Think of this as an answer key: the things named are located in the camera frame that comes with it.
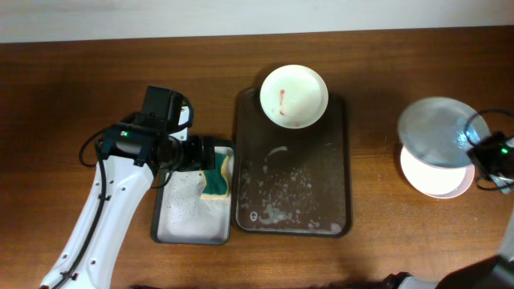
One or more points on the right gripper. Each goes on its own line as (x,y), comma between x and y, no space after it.
(473,152)

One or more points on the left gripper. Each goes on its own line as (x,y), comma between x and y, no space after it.
(197,160)

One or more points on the green and yellow sponge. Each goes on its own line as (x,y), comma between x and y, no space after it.
(217,185)

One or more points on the pale grey-green plate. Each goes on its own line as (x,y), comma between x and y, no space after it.
(439,131)

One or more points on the white plate with smeared stain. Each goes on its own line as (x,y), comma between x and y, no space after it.
(436,182)

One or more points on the white plate with red stain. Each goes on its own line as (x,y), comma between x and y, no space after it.
(293,96)

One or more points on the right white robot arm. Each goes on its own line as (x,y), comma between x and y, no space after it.
(495,272)

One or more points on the small grey soapy tray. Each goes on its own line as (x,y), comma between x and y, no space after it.
(181,216)

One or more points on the large brown serving tray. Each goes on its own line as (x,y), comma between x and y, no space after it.
(292,181)

